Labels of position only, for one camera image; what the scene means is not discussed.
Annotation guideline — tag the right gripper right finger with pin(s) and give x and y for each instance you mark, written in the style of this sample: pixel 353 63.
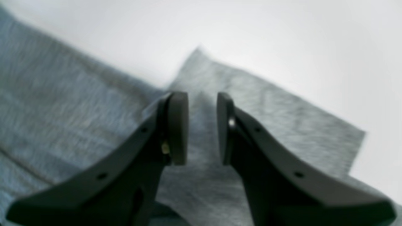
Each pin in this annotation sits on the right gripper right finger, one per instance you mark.
pixel 282 189

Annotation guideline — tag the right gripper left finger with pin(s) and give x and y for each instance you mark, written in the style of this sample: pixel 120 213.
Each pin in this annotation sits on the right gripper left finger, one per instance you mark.
pixel 120 189

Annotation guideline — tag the grey T-shirt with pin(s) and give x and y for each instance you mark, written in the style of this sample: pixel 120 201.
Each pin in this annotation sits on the grey T-shirt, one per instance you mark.
pixel 62 111

